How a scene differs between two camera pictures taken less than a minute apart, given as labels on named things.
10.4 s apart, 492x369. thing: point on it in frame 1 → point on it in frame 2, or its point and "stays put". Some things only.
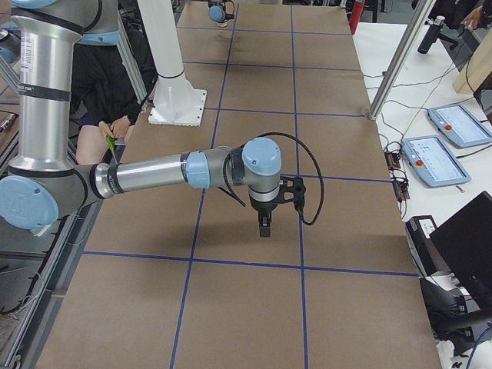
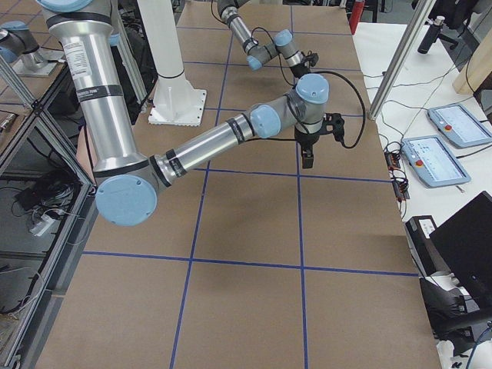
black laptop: [464, 241] stays put
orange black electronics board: [400, 182] stays put
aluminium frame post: [400, 58] stays put
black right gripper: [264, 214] → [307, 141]
